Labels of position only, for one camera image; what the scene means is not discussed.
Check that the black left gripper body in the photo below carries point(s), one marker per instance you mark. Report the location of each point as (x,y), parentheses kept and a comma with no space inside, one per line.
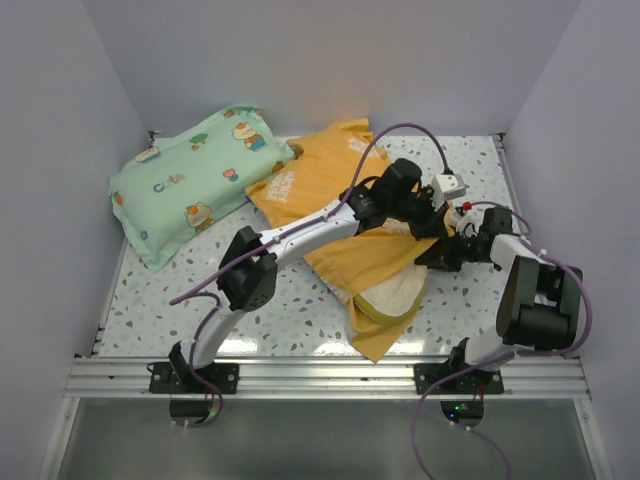
(421,215)

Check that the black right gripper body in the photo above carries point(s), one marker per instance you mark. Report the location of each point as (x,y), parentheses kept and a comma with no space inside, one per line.
(463,249)

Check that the cream quilted pillow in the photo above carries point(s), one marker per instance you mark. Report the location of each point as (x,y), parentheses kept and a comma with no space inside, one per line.
(386,284)

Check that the orange mickey mouse pillowcase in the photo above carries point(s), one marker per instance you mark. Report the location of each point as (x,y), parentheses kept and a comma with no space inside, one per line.
(328,162)

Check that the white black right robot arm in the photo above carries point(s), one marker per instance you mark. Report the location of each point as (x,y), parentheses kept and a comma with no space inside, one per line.
(538,311)

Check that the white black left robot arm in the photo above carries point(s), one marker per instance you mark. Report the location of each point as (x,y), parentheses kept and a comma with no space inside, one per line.
(246,278)

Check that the green cartoon bear pillow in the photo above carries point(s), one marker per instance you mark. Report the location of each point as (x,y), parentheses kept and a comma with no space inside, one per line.
(172,192)

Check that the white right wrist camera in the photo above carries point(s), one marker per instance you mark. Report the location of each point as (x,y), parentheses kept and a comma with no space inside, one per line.
(463,222)

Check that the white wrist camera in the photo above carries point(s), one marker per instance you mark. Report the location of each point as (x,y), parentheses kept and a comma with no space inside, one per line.
(446,188)
(463,222)

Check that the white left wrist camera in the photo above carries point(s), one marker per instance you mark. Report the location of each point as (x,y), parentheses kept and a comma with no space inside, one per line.
(446,188)

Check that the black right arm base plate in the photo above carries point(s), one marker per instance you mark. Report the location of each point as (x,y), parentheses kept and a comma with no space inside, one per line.
(427,375)

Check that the aluminium mounting rail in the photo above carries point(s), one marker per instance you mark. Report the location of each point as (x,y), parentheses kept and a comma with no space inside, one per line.
(348,378)

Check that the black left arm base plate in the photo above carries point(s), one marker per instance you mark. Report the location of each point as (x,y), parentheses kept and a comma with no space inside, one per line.
(164,379)

